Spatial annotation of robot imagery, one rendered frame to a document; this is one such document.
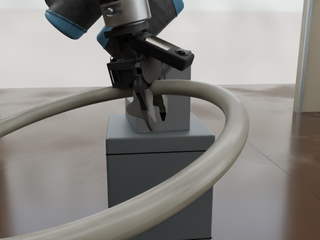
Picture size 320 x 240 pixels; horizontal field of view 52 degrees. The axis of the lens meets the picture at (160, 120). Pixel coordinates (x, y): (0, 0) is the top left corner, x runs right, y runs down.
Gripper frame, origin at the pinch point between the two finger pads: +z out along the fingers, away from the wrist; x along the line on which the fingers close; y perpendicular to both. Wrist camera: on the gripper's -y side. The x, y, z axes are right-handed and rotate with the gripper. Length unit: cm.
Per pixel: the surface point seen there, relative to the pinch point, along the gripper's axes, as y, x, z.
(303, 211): -5, -150, 139
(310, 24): 21, -525, 69
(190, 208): 19, -36, 53
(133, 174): 34, -28, 34
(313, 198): -9, -175, 144
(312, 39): 20, -529, 95
